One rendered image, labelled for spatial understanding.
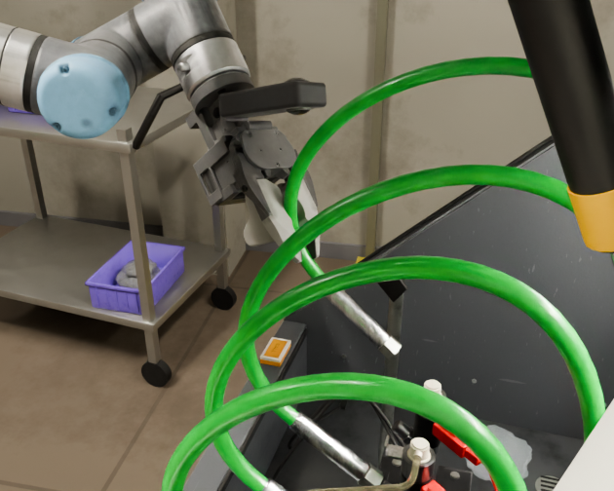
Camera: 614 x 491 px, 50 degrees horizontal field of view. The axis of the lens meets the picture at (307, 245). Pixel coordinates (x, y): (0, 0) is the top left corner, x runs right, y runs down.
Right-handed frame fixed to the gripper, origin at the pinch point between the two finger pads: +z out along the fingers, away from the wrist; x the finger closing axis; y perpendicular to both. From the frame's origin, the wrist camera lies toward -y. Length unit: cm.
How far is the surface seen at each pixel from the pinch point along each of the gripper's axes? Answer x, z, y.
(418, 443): 5.2, 21.0, -6.7
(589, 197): 32, 11, -38
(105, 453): -53, 7, 156
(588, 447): 33, 17, -35
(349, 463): 7.3, 20.5, -0.3
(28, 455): -37, -2, 171
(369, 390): 24.5, 14.2, -21.0
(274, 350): -14.9, 6.6, 26.7
